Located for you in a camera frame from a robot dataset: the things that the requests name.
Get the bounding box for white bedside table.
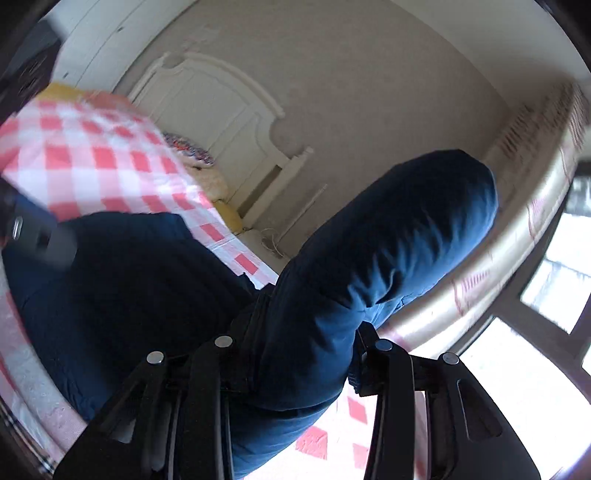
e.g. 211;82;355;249
240;226;296;264

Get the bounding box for yellow cloth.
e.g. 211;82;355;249
215;199;244;234

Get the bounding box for red white checked bed sheet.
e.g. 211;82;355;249
0;90;430;480

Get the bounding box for dark grey object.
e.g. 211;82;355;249
0;21;63;121

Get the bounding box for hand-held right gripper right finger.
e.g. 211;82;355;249
353;323;543;480

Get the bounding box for printed cream curtain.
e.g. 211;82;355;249
383;78;591;356

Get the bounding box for white bed headboard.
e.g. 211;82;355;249
127;51;328;232

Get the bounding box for blue puffer jacket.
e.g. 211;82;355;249
2;148;499;478

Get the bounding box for window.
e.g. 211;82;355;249
462;175;591;480

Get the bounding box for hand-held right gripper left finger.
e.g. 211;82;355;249
53;335;236;480

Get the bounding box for white cable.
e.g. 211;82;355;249
261;227;283;257

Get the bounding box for patterned pillow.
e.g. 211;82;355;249
161;131;217;168

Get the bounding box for white wardrobe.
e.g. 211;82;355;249
44;0;199;88

